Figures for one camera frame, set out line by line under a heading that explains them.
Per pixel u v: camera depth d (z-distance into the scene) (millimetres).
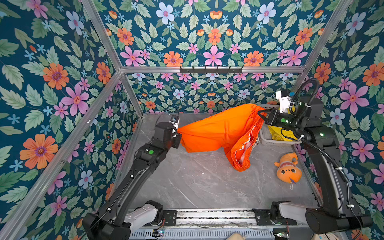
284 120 526
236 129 764
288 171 811
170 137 556
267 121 556
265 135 937
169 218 738
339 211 366
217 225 722
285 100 552
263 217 734
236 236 662
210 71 929
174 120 610
